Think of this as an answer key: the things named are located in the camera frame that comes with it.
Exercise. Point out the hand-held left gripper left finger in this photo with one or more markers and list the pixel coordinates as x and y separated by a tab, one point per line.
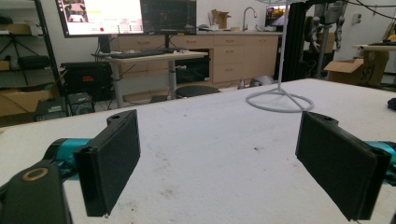
109	161

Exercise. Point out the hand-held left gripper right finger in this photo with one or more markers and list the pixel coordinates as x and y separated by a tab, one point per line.
336	161

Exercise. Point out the small dark computer case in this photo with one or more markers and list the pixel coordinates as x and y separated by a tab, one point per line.
81	104

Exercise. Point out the dark cloth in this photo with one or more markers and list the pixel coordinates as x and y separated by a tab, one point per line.
393	104

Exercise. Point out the black equipment case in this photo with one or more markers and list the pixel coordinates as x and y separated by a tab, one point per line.
87	79

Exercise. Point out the large open cardboard box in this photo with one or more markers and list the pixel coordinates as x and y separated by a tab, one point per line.
348	70

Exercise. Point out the flat brown cardboard box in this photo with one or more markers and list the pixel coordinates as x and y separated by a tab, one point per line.
21	101

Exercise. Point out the grey rounded object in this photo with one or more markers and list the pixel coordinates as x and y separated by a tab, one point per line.
262	81

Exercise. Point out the black keyboard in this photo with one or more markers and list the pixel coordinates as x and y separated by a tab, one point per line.
137	54

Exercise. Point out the black round stool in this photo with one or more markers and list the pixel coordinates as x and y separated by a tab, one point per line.
196	91

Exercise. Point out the light wooden standing desk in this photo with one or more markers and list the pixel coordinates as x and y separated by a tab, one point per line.
162	57

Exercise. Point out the light side table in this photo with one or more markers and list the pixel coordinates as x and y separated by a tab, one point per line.
373	47

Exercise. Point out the grey metal stand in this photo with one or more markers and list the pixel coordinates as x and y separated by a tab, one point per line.
323	40

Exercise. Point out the black appliance under counter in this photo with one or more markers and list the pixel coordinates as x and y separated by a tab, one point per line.
193	71

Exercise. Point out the black bag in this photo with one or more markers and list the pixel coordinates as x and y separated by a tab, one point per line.
33	62

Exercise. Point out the black shelf rack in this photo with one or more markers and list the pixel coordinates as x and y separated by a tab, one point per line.
46	40

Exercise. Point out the bright computer monitor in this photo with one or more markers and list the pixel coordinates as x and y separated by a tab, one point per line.
102	17

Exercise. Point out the light wooden cabinet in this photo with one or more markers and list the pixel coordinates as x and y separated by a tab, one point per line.
236	56

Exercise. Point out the dark computer monitor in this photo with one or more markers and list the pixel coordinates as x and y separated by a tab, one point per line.
169	17

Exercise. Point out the small lit screen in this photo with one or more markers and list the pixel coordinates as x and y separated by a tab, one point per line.
275	15

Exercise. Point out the metal faucet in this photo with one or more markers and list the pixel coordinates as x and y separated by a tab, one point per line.
246	17

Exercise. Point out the small open cardboard box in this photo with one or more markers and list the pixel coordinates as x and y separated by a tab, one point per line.
221	19

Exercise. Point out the black metal frame column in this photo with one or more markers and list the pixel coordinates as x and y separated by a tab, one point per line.
295	40

